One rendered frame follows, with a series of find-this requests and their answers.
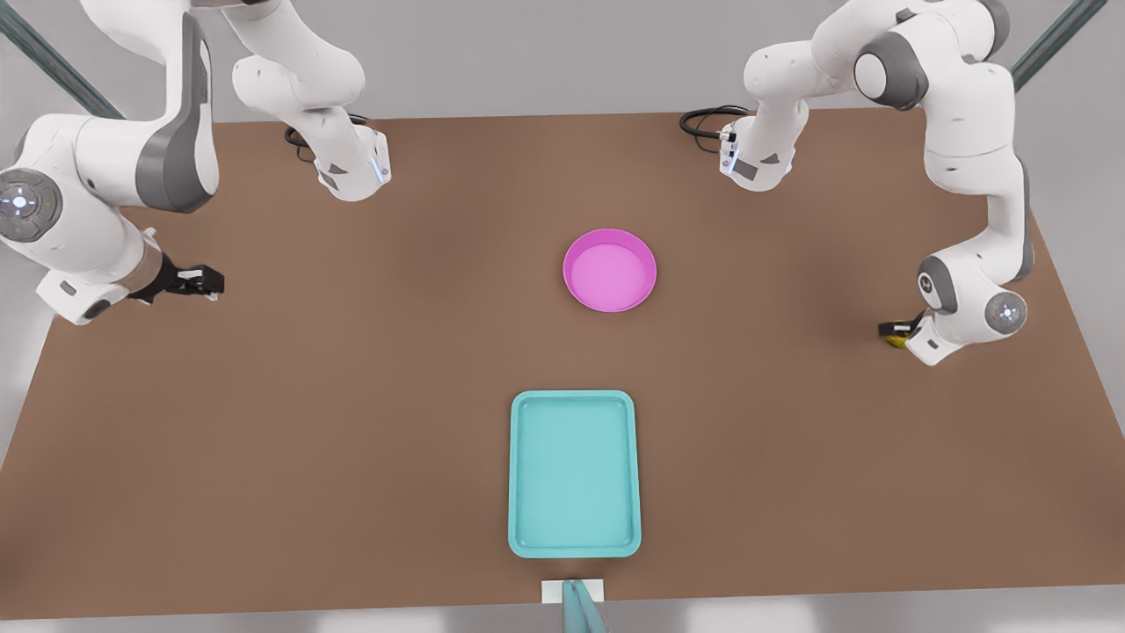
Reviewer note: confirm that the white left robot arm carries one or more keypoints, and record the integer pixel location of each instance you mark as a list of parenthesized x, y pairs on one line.
[(971, 123)]

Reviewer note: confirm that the teal rectangular tray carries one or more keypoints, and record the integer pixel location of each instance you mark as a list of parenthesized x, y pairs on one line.
[(575, 475)]

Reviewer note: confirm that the pink round plate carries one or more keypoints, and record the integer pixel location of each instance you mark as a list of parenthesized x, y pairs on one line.
[(610, 272)]

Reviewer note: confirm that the silver frame post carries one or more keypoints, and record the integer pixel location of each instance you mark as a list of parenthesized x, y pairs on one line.
[(582, 611), (1055, 42), (57, 63)]

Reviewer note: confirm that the white post foot plate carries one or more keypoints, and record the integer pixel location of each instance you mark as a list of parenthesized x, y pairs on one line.
[(552, 592)]

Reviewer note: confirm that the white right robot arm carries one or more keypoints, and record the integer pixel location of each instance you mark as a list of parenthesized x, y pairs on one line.
[(97, 167)]

